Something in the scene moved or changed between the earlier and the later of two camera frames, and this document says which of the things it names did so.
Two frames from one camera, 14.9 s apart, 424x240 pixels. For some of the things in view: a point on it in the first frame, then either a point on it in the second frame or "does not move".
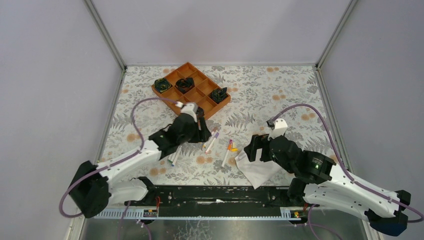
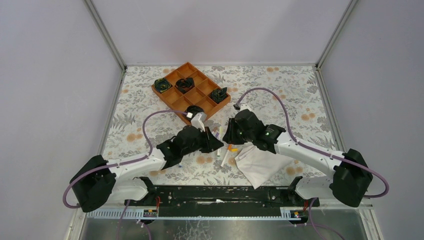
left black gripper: (202, 129) → (205, 138)
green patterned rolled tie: (162, 84) does not move
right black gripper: (261, 147) → (234, 131)
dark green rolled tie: (217, 94) does not move
